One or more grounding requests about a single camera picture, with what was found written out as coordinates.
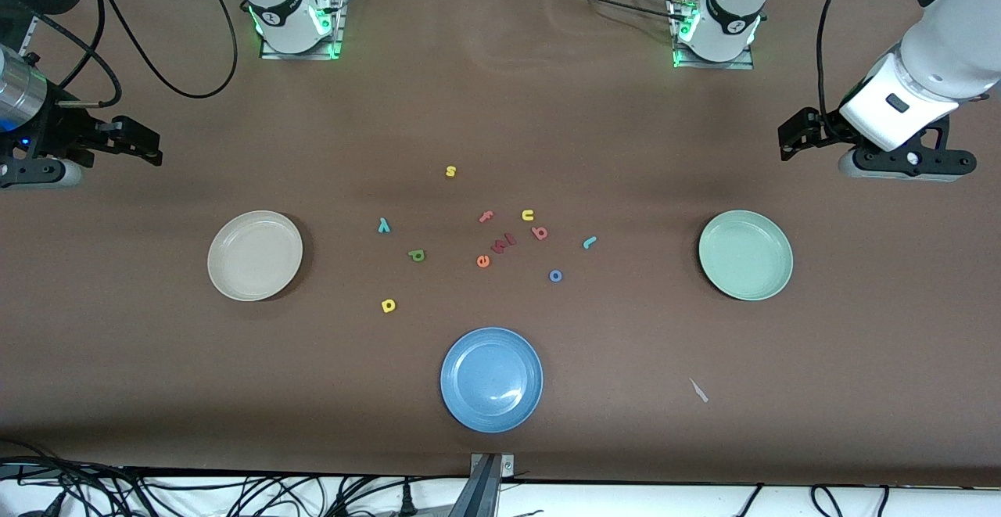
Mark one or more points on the light green plate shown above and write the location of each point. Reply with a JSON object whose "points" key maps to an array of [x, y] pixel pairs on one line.
{"points": [[745, 255]]}

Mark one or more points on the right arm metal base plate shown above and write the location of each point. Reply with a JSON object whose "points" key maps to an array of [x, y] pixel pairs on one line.
{"points": [[301, 55]]}

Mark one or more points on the white tape scrap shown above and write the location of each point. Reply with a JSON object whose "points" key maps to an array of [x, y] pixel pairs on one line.
{"points": [[698, 390]]}

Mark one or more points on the brown paper table cover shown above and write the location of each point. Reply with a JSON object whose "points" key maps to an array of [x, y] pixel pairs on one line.
{"points": [[500, 110]]}

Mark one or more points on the right arm wrist camera bar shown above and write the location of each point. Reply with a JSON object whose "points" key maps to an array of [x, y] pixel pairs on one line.
{"points": [[39, 173]]}

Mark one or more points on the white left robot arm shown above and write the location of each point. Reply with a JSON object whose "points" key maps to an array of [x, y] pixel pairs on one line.
{"points": [[954, 48]]}

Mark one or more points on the blue plate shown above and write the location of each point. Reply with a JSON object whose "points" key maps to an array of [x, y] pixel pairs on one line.
{"points": [[491, 378]]}

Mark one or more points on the beige brown plate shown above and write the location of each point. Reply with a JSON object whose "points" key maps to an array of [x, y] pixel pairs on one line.
{"points": [[254, 255]]}

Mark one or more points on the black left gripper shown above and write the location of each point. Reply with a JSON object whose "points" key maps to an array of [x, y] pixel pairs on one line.
{"points": [[821, 131]]}

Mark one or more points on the teal letter y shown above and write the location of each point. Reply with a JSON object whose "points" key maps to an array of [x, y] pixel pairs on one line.
{"points": [[383, 226]]}

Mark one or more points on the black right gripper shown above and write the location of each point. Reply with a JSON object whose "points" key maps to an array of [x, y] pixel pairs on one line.
{"points": [[61, 131]]}

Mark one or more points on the arm wrist camera bar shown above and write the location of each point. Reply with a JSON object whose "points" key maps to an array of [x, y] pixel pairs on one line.
{"points": [[39, 173], [931, 163]]}

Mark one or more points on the left arm wrist camera bar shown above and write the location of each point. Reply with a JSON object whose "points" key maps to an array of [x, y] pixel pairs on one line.
{"points": [[931, 163]]}

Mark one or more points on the black power plug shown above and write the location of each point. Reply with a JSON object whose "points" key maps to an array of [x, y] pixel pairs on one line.
{"points": [[407, 501]]}

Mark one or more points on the dark red letter w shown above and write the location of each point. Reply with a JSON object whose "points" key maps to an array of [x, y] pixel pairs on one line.
{"points": [[508, 241]]}

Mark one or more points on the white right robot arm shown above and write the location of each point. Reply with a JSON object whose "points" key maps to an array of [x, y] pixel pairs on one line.
{"points": [[285, 8]]}

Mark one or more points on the green letter p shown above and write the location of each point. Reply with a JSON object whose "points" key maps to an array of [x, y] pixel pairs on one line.
{"points": [[415, 254]]}

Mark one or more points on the grey metal stand bracket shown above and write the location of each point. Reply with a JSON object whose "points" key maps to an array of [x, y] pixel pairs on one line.
{"points": [[489, 493]]}

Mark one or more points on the aluminium frame rail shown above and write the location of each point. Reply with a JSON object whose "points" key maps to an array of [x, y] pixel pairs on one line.
{"points": [[29, 36]]}

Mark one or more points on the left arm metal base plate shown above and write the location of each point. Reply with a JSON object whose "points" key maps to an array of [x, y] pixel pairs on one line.
{"points": [[712, 65]]}

